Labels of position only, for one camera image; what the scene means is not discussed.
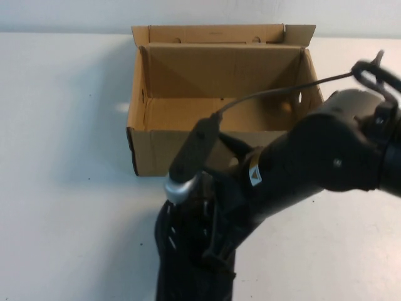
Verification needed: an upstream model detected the black mesh sneaker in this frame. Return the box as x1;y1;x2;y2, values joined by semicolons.
152;175;239;301

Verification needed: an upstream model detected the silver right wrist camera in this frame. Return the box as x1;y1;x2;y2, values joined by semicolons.
165;171;202;202

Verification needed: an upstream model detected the thin right wrist camera cable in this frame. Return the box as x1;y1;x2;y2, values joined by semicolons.
211;49;401;122

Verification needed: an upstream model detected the brown cardboard shoe box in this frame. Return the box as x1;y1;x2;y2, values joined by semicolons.
126;24;326;177

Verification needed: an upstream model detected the black right camera mount bracket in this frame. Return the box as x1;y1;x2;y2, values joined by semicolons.
169;118;263;189

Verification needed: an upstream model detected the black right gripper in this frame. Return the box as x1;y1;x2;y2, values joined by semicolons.
202;131;301;269

